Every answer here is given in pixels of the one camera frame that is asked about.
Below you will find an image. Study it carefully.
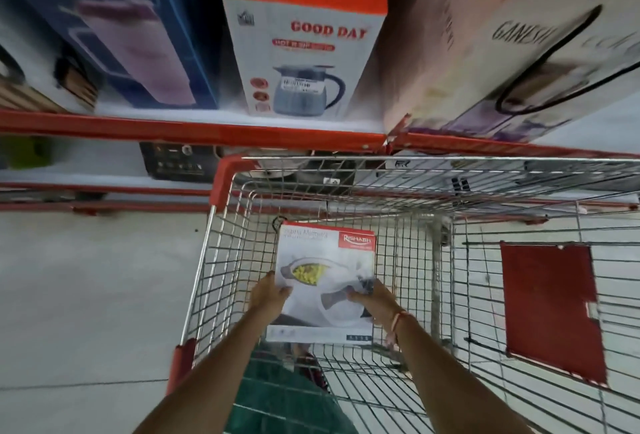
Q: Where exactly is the red metal store shelf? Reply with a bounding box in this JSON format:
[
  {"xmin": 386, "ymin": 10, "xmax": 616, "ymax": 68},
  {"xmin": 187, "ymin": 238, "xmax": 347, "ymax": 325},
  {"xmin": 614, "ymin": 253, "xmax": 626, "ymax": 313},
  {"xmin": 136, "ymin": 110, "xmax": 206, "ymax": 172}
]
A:
[{"xmin": 0, "ymin": 108, "xmax": 640, "ymax": 216}]

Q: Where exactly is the person's left forearm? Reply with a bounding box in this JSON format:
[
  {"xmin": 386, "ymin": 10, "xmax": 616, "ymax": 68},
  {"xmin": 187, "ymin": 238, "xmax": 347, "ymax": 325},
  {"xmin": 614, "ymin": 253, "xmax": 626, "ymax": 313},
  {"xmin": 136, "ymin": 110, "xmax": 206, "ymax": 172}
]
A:
[{"xmin": 133, "ymin": 302, "xmax": 279, "ymax": 434}]

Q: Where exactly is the person's left hand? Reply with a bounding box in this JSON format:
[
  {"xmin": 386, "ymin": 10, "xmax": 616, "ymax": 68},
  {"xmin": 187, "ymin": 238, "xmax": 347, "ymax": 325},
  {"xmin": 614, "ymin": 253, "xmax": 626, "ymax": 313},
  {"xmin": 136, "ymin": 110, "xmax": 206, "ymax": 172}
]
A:
[{"xmin": 248, "ymin": 271, "xmax": 293, "ymax": 314}]

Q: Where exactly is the large beige appliance box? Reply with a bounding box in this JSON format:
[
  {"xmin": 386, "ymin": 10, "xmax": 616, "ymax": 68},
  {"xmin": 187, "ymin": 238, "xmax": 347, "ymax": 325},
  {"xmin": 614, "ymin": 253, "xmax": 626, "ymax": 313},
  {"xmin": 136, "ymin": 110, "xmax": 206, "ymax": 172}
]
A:
[{"xmin": 383, "ymin": 0, "xmax": 640, "ymax": 143}]

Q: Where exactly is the orange thread wristband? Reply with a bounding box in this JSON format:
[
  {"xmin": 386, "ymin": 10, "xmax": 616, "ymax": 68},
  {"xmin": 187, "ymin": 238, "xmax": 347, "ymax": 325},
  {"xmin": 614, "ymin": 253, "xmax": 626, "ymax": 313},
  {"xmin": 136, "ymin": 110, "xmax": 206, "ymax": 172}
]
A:
[{"xmin": 384, "ymin": 310, "xmax": 412, "ymax": 352}]

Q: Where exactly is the green box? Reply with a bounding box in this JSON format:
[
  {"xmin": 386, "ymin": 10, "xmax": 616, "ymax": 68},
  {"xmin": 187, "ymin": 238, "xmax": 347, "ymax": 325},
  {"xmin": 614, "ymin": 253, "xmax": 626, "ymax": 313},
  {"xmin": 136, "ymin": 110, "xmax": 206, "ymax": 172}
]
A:
[{"xmin": 0, "ymin": 137, "xmax": 54, "ymax": 169}]

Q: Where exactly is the black appliance with buttons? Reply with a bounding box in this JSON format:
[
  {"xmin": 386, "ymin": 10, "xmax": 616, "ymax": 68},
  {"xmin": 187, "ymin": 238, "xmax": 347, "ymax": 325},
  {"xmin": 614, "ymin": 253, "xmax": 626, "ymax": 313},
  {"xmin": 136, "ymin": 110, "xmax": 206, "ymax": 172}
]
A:
[{"xmin": 139, "ymin": 142, "xmax": 221, "ymax": 182}]

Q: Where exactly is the white cookware box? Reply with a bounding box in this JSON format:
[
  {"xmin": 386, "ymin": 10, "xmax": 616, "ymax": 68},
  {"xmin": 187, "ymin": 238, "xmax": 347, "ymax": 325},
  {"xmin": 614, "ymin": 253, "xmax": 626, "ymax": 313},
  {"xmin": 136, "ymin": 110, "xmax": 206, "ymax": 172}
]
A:
[{"xmin": 265, "ymin": 221, "xmax": 377, "ymax": 345}]

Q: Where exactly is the person's right forearm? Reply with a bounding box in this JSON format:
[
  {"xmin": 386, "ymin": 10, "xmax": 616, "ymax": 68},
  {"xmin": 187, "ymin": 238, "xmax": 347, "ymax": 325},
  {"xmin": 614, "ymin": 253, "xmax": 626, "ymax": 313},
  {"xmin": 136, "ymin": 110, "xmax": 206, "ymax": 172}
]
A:
[{"xmin": 386, "ymin": 313, "xmax": 535, "ymax": 434}]

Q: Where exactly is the metal wire shopping cart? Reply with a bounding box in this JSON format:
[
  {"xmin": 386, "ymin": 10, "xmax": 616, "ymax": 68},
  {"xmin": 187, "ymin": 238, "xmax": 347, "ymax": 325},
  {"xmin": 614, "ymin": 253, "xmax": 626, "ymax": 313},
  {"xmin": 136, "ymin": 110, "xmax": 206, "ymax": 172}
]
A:
[{"xmin": 167, "ymin": 155, "xmax": 640, "ymax": 434}]

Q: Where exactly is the white and orange kettle box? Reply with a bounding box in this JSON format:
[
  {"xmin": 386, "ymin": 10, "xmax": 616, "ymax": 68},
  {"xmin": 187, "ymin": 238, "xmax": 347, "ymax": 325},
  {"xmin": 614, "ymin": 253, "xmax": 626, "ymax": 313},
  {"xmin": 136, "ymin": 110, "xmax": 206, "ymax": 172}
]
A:
[{"xmin": 220, "ymin": 0, "xmax": 389, "ymax": 122}]

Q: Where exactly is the red plastic cart seat flap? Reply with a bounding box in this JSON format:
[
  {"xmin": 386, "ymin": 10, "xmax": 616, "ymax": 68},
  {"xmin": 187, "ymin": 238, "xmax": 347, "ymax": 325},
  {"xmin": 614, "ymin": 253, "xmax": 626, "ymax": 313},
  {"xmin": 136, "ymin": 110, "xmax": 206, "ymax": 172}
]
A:
[{"xmin": 500, "ymin": 242, "xmax": 609, "ymax": 385}]

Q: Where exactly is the green garment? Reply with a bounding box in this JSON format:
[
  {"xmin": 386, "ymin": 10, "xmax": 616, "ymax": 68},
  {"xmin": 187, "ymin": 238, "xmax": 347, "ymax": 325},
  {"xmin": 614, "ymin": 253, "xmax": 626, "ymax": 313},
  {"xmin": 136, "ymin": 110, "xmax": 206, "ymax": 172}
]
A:
[{"xmin": 222, "ymin": 342, "xmax": 359, "ymax": 434}]

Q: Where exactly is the blue flask box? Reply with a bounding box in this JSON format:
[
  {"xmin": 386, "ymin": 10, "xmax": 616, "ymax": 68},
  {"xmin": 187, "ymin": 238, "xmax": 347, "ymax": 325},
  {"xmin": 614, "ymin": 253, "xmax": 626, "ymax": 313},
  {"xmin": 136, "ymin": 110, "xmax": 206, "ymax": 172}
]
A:
[{"xmin": 0, "ymin": 0, "xmax": 219, "ymax": 110}]

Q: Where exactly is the person's right hand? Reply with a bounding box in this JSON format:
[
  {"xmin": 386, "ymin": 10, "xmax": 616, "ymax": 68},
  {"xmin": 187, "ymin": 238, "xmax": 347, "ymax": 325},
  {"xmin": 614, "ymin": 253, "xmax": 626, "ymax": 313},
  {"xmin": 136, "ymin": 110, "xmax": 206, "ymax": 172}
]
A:
[{"xmin": 346, "ymin": 279, "xmax": 404, "ymax": 327}]

